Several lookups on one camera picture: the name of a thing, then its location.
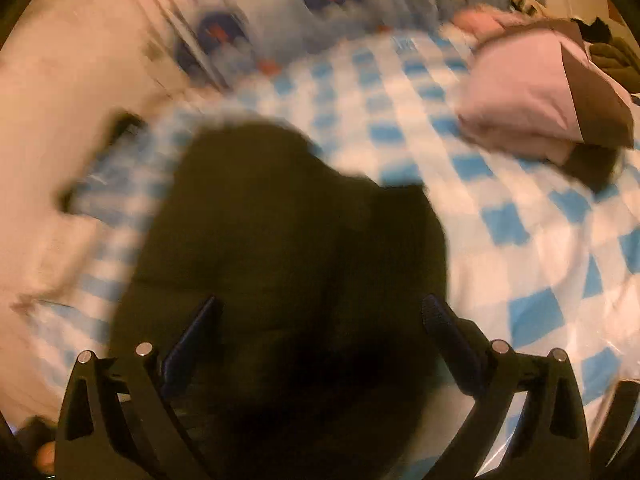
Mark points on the dark olive puffer jacket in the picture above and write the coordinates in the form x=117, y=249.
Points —
x=318, y=366

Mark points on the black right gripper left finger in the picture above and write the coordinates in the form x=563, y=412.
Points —
x=116, y=421

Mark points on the pink and brown folded garment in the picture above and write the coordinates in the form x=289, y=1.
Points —
x=533, y=92

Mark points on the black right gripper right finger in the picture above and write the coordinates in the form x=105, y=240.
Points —
x=527, y=420

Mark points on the whale print blue pillow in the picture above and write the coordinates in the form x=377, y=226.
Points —
x=238, y=37

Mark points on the blue white checkered bed cover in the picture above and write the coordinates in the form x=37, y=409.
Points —
x=533, y=257

